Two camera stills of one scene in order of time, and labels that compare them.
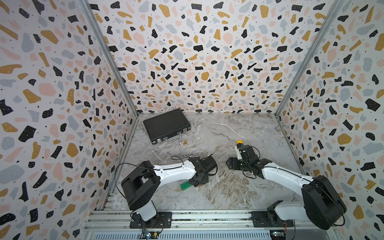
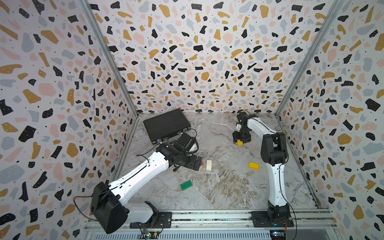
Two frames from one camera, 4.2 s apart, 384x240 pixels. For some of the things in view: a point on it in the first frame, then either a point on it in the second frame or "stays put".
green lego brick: x=185 y=185 stays put
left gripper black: x=206 y=181 -> x=192 y=164
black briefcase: x=168 y=126 stays put
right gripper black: x=231 y=163 -> x=245 y=139
